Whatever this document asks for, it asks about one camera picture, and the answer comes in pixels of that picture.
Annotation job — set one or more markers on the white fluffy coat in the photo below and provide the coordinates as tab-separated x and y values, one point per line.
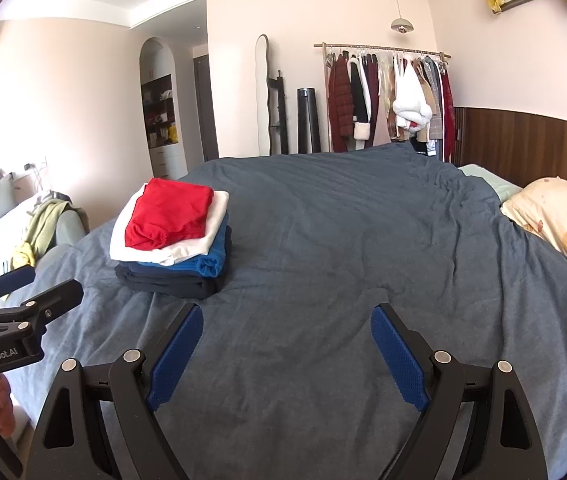
411	107

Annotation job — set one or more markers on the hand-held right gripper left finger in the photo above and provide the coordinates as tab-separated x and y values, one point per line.
176	355

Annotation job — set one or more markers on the arched wall shelf niche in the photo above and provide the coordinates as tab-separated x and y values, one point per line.
161	110

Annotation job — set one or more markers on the cream patterned pillow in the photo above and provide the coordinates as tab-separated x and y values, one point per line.
558	215

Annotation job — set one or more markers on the wavy standing mirror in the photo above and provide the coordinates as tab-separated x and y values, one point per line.
262	100

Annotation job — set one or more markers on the blue folded garment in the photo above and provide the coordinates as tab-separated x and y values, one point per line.
208	262

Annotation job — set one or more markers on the person's left hand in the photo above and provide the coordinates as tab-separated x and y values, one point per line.
3	402

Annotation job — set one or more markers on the red shorts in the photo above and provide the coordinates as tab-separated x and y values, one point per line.
173	210

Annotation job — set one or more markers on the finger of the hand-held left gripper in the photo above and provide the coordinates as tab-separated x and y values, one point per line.
63	295
10	280

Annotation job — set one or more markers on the grey-blue blanket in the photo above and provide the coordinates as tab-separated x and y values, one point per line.
338	240

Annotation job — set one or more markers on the black coat stand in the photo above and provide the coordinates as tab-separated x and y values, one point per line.
278	110

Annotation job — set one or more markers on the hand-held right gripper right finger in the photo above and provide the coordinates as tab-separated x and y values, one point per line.
398	355

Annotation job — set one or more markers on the green-yellow cloth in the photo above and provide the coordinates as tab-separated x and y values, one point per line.
45	225

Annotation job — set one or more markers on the black cylindrical tower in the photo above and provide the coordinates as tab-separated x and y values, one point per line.
308	120

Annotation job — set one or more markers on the pale green sofa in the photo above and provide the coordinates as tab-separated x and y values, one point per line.
73	222

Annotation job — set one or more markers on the light green pillow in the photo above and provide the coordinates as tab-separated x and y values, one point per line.
493	182

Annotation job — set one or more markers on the dark wooden headboard panel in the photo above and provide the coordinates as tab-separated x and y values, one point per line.
528	145

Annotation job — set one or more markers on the white folded garment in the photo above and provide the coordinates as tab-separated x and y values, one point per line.
216	220

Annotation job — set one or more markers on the wooden clothes rack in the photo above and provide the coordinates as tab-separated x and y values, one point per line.
388	48

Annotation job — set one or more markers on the dark navy folded garment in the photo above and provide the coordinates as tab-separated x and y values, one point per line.
173	285

